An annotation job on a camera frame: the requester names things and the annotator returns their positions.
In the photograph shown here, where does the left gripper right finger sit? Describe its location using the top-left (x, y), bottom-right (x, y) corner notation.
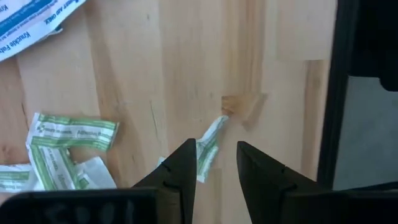
top-left (236, 141), bottom-right (398, 224)

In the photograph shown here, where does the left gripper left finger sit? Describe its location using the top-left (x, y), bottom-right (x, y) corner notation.
top-left (0, 138), bottom-right (197, 224)

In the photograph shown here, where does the blue striped bandage wrapper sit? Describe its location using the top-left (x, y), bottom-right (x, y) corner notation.
top-left (0, 0), bottom-right (87, 63)

